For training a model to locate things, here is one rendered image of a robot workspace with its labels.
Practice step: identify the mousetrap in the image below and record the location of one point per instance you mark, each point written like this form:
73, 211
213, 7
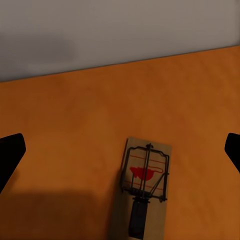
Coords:
139, 211

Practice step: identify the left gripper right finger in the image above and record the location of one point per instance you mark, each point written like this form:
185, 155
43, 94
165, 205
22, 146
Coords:
232, 149

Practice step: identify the cabinet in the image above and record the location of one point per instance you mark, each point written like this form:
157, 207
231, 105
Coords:
76, 127

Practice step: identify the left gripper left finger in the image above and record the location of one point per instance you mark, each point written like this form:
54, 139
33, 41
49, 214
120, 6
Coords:
12, 149

